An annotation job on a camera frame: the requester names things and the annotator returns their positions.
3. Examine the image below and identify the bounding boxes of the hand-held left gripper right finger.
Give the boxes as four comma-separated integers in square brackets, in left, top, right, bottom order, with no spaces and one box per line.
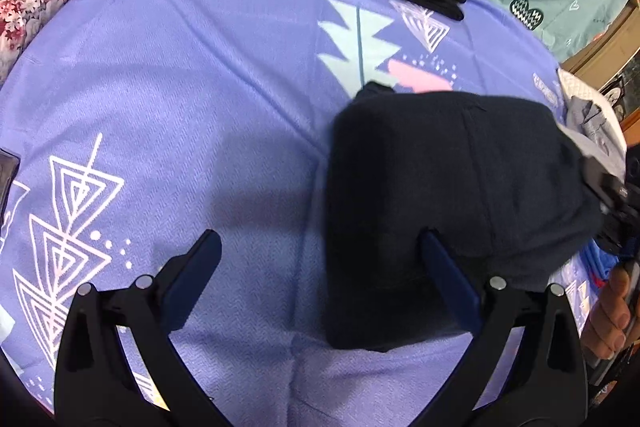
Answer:
[422,229,588,427]

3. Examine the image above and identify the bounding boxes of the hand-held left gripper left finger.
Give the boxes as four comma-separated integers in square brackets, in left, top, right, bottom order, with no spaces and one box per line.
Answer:
[52,229,236,427]

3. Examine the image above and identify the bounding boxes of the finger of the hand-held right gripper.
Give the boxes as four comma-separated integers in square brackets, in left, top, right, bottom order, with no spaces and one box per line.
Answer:
[594,209,640,258]
[581,156,640,214]

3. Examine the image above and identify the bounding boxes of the dark navy pants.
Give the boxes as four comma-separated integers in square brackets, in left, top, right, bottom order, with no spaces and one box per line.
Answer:
[324,82,625,353]

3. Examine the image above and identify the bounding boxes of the person's right hand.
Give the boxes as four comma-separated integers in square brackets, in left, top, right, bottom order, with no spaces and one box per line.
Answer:
[582,264,635,360]

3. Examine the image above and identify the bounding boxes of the blue garment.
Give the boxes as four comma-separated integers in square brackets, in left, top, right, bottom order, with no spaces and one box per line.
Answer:
[582,237,631,298]

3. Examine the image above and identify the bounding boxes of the grey garment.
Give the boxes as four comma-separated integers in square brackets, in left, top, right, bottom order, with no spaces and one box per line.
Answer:
[567,94,623,158]

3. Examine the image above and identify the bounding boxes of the dark display cabinet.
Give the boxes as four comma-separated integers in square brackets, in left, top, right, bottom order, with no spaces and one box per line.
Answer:
[597,57,640,132]

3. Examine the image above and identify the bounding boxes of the grey and white clothes pile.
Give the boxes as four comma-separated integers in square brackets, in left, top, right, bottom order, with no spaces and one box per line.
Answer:
[557,67,626,142]

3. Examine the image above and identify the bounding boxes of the purple printed bedsheet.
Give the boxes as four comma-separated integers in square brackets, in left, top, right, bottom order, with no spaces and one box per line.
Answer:
[0,0,626,427]

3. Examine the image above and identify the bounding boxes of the dark flat object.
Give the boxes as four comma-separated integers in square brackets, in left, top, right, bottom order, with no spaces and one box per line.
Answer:
[0,149,21,208]

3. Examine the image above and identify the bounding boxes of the wooden bed frame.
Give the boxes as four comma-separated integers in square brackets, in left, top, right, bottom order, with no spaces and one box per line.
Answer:
[560,0,640,132]

